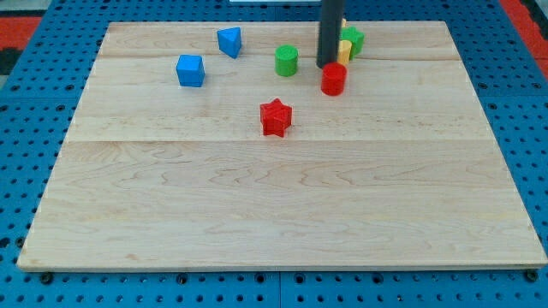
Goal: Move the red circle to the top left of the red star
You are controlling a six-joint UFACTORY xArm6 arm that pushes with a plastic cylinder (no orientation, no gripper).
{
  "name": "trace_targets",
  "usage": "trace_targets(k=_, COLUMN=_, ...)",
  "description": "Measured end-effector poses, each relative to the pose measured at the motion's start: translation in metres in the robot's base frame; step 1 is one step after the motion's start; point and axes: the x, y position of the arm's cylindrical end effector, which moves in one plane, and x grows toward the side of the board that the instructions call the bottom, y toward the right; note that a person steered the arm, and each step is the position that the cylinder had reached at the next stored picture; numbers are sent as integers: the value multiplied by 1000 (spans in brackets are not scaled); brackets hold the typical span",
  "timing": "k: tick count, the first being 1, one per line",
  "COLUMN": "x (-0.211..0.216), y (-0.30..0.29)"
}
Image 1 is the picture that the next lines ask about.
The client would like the blue triangle block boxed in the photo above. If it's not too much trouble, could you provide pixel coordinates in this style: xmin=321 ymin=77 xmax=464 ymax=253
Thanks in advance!
xmin=217 ymin=27 xmax=241 ymax=59

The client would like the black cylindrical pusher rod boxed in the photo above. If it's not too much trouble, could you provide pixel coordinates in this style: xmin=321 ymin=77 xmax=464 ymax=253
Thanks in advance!
xmin=316 ymin=0 xmax=346 ymax=68

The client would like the green star block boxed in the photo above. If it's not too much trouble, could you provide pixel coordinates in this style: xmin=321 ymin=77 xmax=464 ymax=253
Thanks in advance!
xmin=340 ymin=27 xmax=365 ymax=60

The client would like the wooden board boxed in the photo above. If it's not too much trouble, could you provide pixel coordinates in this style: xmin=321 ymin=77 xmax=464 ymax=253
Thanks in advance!
xmin=17 ymin=21 xmax=547 ymax=273

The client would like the blue cube block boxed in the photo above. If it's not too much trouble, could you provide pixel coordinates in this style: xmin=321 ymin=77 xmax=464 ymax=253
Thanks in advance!
xmin=176 ymin=55 xmax=206 ymax=87

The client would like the red star block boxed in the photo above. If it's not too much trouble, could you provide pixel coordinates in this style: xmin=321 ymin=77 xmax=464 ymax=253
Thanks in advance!
xmin=259 ymin=98 xmax=293 ymax=138

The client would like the red cylinder block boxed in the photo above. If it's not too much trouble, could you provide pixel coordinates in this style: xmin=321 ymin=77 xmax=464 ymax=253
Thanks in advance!
xmin=321 ymin=62 xmax=348 ymax=96

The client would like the green cylinder block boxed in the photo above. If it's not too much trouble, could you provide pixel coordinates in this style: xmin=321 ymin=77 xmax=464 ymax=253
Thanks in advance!
xmin=275 ymin=44 xmax=299 ymax=77

